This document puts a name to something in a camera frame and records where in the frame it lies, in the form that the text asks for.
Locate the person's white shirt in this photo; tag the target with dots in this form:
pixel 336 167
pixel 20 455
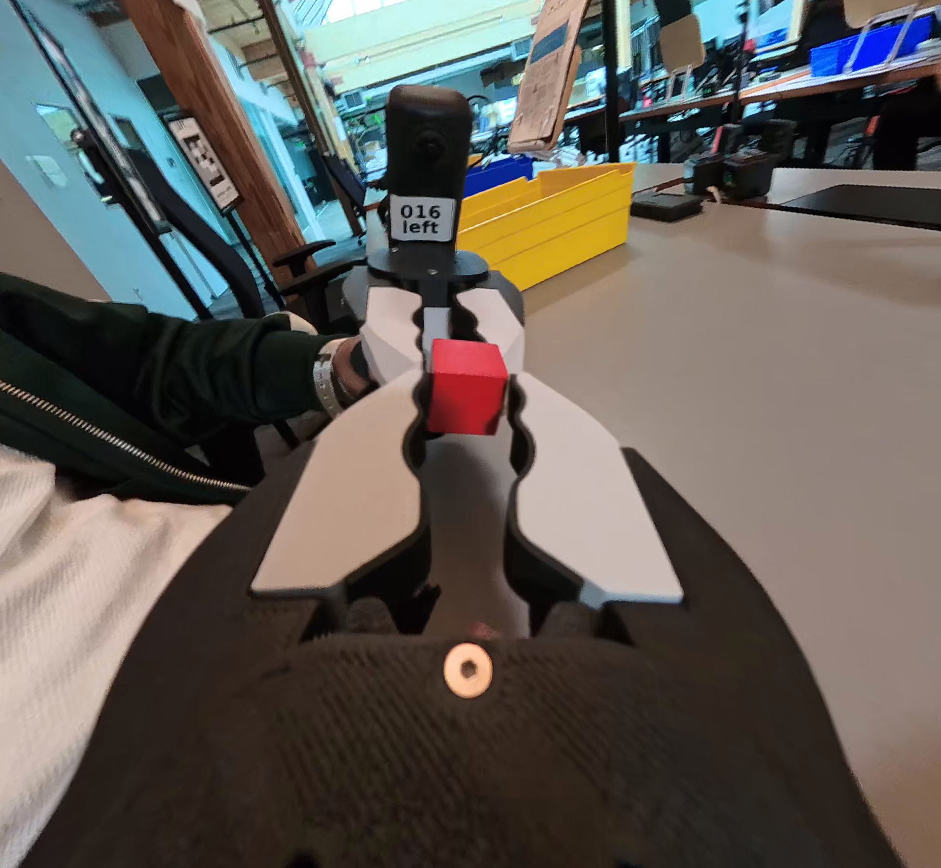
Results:
pixel 88 625

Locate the grey desk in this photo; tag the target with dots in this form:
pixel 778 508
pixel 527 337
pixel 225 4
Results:
pixel 735 383

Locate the yellow plastic bin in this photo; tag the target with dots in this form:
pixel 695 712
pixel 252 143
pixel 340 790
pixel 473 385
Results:
pixel 559 221

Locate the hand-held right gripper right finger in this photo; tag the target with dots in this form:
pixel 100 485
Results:
pixel 588 508

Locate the person's left hand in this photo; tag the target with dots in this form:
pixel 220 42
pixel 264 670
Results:
pixel 353 372

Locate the small black pad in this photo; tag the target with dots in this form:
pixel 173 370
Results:
pixel 665 207

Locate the red cube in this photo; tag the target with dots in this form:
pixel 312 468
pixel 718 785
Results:
pixel 463 387

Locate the wooden pillar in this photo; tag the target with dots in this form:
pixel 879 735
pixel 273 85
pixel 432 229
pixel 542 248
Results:
pixel 184 60

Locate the large black desk mat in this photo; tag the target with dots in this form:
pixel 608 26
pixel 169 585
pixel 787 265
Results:
pixel 875 205

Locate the black battery charger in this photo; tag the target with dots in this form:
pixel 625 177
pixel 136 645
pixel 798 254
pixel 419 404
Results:
pixel 750 176
pixel 702 176

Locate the cardboard sheet on stand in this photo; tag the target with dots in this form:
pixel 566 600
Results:
pixel 559 45

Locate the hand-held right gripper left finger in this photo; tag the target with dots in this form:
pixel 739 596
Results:
pixel 345 493

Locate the framed marker sign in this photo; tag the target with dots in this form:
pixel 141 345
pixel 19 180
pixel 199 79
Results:
pixel 206 162

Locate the black vertical pole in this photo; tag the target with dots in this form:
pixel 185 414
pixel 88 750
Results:
pixel 610 74

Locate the blue plastic bin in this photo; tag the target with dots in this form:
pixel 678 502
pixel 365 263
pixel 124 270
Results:
pixel 500 174

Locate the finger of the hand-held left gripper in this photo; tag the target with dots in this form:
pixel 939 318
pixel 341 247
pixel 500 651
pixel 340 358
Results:
pixel 496 317
pixel 393 339

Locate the small cardboard panel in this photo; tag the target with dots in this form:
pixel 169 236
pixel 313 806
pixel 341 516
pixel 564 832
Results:
pixel 682 41

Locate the person's left forearm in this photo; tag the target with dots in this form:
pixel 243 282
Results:
pixel 184 361

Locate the dark green zip jacket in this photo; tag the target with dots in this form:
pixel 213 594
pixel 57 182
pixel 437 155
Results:
pixel 110 442

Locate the blue storage bin with frame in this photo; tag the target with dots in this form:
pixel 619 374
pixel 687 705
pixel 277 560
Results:
pixel 838 56

